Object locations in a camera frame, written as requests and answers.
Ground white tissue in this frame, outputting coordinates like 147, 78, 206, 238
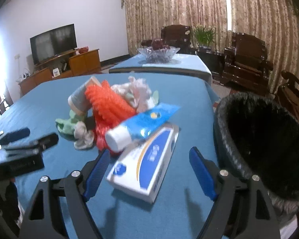
111, 76, 156, 113

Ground white blue tissue box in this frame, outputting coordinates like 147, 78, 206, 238
106, 122, 179, 204

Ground beige patterned curtains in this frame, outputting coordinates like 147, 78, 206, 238
121, 0, 299, 92

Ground blue white paper cup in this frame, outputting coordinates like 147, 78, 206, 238
67, 76, 101, 116

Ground green potted plant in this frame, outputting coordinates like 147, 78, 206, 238
192, 25, 215, 48

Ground black lined trash bin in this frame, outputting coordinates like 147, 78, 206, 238
214, 92, 299, 222

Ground green rubber glove white cuff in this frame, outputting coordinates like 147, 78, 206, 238
55, 110, 94, 151

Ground black flat television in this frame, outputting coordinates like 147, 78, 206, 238
30, 24, 78, 65

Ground red apples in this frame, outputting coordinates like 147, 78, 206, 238
151, 39, 170, 50

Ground dark wooden armchair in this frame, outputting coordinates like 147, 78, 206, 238
221, 32, 273, 96
141, 25, 192, 54

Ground red plastic bag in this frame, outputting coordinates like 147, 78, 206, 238
93, 110, 123, 156

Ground dark wooden right armchair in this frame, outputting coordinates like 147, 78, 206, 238
221, 32, 273, 96

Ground dark side table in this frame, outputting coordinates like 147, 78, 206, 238
197, 50, 225, 81

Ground blue far tablecloth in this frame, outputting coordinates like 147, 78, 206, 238
109, 53, 212, 85

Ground dark wooden left armchair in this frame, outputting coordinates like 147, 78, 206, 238
141, 25, 192, 54

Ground red bowl on cabinet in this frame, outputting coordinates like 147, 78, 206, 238
78, 46, 89, 54

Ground blue white toothpaste tube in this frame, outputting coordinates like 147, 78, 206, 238
105, 103, 180, 153

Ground wooden tv cabinet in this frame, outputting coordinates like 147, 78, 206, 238
19, 49, 101, 95

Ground orange foam fruit net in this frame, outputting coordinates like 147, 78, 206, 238
85, 80, 137, 130

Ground dark wooden sofa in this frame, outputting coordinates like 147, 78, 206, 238
274, 70, 299, 121

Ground glass fruit bowl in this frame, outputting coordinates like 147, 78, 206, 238
137, 46, 180, 63

